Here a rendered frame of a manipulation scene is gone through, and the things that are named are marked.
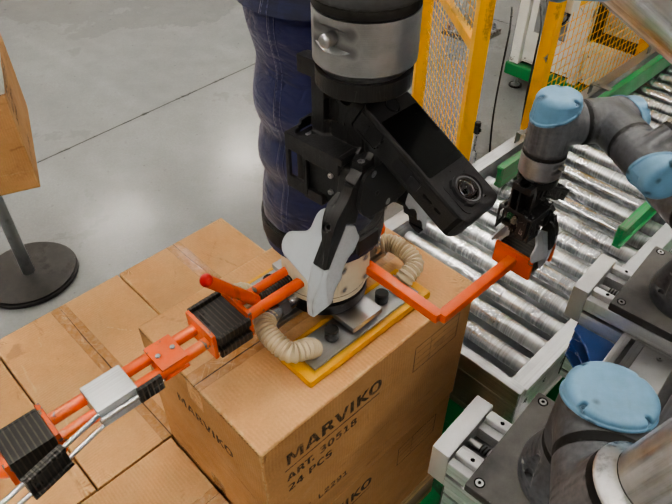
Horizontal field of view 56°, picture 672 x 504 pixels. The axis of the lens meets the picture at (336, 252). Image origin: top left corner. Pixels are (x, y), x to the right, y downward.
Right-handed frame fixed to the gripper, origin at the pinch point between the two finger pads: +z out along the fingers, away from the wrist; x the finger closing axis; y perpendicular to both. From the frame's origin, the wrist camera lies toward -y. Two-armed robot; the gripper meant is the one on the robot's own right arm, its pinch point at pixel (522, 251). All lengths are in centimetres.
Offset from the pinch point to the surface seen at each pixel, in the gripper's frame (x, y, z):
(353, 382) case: -7.9, 39.2, 13.9
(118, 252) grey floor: -178, 16, 108
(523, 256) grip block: 2.1, 3.7, -2.4
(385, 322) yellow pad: -12.5, 25.7, 11.3
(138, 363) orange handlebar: -28, 70, 0
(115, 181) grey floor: -228, -11, 108
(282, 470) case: -8, 57, 24
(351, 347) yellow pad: -12.7, 35.0, 11.4
